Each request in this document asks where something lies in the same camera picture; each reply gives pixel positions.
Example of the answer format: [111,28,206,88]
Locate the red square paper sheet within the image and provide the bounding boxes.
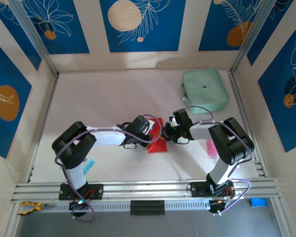
[147,118,169,153]

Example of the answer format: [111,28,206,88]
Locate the pink plastic packet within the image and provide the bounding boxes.
[206,139,218,157]

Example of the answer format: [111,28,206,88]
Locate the mint green zip pouch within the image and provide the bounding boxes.
[182,68,230,115]

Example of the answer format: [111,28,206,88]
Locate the blue white plastic packet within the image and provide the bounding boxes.
[82,158,96,175]

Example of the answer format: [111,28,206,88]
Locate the black right controller board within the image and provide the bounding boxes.
[209,197,235,216]

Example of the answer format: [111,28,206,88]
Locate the black controller board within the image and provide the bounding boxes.
[69,198,90,211]
[209,197,235,216]

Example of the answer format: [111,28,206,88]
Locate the black left controller board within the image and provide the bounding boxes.
[69,198,90,211]

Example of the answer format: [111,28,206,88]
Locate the blue sponge block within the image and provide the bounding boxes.
[249,197,268,208]

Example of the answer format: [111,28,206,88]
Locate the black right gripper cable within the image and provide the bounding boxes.
[176,134,190,145]

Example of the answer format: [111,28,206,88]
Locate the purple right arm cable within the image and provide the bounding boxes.
[184,105,253,215]

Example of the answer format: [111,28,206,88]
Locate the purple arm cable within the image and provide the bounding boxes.
[54,114,163,222]
[184,105,253,215]

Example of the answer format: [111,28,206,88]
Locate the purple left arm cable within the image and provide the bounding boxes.
[54,114,163,222]

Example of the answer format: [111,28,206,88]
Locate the black electronics with wires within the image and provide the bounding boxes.
[11,177,283,204]

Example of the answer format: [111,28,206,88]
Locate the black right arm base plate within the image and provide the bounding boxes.
[190,181,235,198]

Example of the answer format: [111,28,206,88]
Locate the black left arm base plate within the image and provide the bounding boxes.
[58,183,104,200]

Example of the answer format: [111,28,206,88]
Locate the black ribbed bracket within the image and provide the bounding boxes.
[130,200,165,216]

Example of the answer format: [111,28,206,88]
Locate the aluminium table side rail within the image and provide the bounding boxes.
[26,73,59,184]
[228,70,266,178]

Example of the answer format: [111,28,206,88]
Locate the slotted grey cable duct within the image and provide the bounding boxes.
[11,198,213,214]

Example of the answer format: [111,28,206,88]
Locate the aluminium corner post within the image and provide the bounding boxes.
[230,0,279,75]
[7,0,59,76]

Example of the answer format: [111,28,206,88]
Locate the yellow handled pliers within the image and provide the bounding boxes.
[17,201,56,215]

